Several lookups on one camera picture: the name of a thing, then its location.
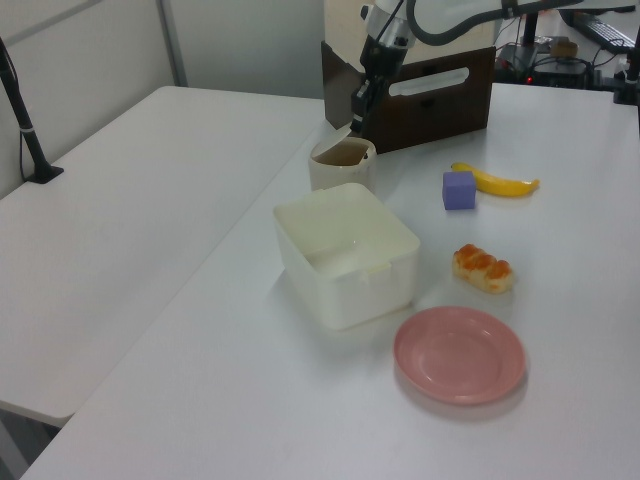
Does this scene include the toy bread with orange topping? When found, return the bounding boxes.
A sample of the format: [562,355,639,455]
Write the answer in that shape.
[451,242,516,295]

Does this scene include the black electronic device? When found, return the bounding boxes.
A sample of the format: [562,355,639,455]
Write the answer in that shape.
[530,56,592,87]

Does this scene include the black camera stand pole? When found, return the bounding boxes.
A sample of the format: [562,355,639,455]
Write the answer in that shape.
[0,35,66,187]

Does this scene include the black clamp pole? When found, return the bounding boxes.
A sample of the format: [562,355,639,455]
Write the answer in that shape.
[612,42,640,106]

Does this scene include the dark arm cable conduit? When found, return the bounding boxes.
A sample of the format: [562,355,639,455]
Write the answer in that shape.
[407,0,594,47]

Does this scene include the black monitor stand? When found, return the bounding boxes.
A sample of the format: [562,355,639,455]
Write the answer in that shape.
[498,0,542,72]

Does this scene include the dark brown drawer box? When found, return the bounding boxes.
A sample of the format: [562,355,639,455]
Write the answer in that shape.
[319,39,498,156]

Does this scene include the pink plastic plate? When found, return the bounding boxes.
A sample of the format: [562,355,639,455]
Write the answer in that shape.
[392,305,528,407]

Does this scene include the purple foam cube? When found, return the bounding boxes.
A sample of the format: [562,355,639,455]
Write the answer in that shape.
[441,170,478,212]

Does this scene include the white drawer handle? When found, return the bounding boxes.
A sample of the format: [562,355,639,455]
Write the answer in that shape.
[386,66,472,97]

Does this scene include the yellow toy banana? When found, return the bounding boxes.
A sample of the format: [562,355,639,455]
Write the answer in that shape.
[450,161,542,199]

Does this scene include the small cardboard box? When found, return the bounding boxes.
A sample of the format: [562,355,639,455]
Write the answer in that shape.
[548,36,580,59]

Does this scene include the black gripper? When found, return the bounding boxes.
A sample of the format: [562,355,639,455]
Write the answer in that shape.
[350,35,405,138]

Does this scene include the black computer keyboard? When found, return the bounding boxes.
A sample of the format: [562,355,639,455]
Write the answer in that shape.
[579,18,637,52]

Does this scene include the white rectangular plastic bin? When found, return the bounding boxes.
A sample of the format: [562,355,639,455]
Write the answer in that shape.
[272,181,422,333]

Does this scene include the white mug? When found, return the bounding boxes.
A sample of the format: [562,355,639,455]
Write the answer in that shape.
[306,126,379,197]

